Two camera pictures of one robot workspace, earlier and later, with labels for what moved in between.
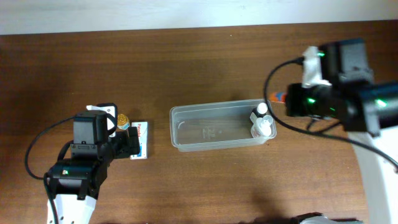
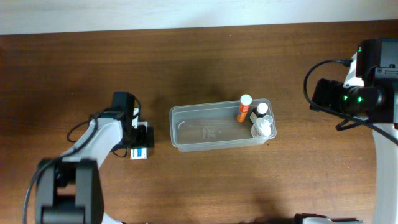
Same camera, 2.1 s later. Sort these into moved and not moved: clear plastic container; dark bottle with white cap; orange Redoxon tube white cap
Moved: orange Redoxon tube white cap
Not moved: clear plastic container; dark bottle with white cap
